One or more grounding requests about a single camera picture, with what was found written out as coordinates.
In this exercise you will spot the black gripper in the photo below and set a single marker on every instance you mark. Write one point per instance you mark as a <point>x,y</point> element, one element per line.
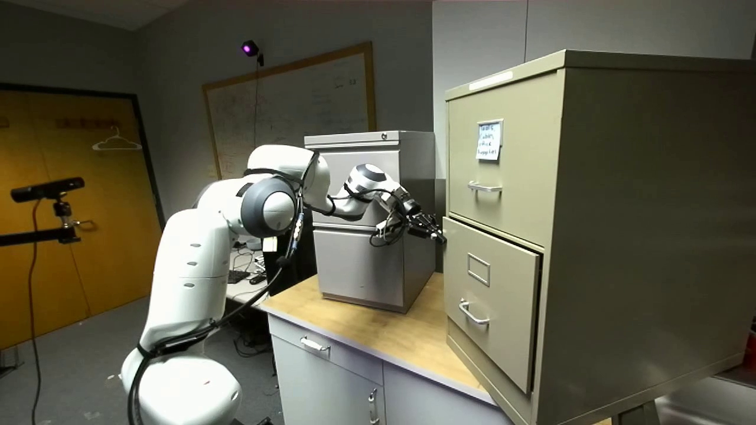
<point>425,225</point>

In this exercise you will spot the beige bottom drawer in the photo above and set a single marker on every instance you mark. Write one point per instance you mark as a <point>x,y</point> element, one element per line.
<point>492,295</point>

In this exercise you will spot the beige drawer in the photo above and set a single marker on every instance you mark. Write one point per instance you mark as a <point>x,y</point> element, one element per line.
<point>492,295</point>
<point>512,193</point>

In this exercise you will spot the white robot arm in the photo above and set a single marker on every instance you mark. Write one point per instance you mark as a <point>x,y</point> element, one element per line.
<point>166,381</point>

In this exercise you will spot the grey two-drawer filing cabinet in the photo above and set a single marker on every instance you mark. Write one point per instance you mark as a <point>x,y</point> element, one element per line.
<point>362,259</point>

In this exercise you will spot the beige top drawer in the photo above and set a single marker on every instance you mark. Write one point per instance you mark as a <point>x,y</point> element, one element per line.
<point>512,193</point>

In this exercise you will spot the beige two-drawer filing cabinet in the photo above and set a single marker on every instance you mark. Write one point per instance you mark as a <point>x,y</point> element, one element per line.
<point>649,266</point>

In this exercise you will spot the white paper label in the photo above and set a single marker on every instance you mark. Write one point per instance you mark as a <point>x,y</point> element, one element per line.
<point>490,139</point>

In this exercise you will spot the wood-framed whiteboard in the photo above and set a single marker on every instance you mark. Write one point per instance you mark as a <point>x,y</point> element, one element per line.
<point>283,103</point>

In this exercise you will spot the grey desk cabinet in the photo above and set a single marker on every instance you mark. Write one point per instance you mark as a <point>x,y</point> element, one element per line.
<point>406,354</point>

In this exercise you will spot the white clothes hanger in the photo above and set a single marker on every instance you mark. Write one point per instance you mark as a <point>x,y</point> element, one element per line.
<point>117,142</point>

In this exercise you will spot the white cabinet door handle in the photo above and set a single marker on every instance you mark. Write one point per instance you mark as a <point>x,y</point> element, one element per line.
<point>315,348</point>

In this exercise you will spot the ceiling camera with purple light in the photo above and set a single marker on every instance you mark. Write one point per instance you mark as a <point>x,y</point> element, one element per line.
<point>255,51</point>

